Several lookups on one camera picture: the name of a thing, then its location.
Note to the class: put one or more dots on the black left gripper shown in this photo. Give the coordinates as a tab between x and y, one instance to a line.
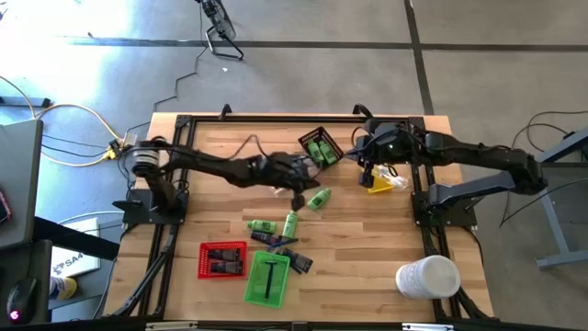
289	172

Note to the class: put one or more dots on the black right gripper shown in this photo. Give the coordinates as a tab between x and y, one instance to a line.
379	142

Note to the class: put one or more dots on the green travel bottle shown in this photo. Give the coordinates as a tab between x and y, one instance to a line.
328	153
264	225
290	225
315	152
319	199

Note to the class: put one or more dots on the clear packaged toothbrush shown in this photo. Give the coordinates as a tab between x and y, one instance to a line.
399	182
386	172

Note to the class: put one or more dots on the red print packaged toothbrush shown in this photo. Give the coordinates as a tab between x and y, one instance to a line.
278	191

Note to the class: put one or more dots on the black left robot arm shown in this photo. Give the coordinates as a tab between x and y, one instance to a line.
206	165

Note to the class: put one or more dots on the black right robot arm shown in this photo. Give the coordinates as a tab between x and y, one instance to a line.
482	154

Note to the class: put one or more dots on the black plastic basket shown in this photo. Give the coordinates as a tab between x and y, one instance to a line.
307	137

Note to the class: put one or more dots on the green plastic basket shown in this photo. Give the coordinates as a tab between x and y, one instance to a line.
255	294

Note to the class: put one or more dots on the red plastic basket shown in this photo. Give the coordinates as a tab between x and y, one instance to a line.
204	246

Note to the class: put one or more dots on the white round container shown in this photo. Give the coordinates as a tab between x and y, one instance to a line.
429	276

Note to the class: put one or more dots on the grey power outlet box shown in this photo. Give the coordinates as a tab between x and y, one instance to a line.
130	139

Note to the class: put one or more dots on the black floor fan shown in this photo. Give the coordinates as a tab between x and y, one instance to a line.
220	20

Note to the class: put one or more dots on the white printed box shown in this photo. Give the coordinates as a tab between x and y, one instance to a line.
75	264

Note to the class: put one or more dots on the yellow blue can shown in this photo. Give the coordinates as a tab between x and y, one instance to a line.
66	288

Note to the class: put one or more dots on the grey desk top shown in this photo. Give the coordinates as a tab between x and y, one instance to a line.
18	184

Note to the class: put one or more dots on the black desk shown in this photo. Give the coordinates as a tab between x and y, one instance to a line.
27	262

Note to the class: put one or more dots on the pink cased phone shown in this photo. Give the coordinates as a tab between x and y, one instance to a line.
3	207

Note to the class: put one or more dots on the black computer mouse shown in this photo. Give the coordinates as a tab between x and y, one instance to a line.
20	299

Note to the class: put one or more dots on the black aluminium table frame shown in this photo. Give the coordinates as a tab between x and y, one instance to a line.
298	119

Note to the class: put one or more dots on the silver metal bracket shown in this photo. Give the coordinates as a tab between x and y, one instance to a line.
427	327
170	326

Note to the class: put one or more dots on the grey metal table frame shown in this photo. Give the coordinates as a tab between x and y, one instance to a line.
553	230

